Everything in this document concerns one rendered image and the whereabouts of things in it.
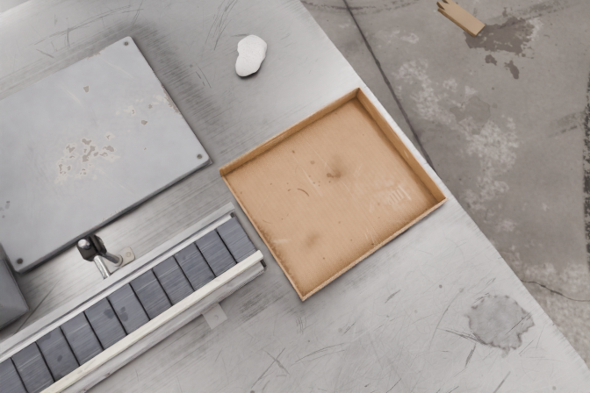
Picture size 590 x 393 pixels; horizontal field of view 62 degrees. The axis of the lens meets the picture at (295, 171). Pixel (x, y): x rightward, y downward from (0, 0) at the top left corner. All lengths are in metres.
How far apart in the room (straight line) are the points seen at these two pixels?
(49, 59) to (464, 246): 0.84
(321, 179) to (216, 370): 0.36
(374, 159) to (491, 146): 1.11
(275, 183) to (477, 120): 1.25
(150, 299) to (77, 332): 0.11
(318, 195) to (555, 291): 1.22
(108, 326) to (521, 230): 1.47
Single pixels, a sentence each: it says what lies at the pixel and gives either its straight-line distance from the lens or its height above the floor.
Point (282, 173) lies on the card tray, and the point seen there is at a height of 0.83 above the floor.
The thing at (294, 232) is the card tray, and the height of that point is 0.83.
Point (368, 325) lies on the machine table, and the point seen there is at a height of 0.83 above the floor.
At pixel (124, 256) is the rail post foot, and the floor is 0.83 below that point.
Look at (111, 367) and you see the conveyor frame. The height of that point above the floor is 0.88.
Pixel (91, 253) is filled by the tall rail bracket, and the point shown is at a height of 0.97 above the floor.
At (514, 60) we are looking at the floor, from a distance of 2.19.
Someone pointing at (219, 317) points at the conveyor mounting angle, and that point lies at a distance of 0.83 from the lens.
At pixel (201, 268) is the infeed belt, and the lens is 0.79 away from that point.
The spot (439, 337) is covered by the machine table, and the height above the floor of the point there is 0.83.
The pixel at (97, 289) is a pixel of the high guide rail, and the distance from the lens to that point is 0.74.
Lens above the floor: 1.66
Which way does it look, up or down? 71 degrees down
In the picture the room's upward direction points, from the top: 9 degrees clockwise
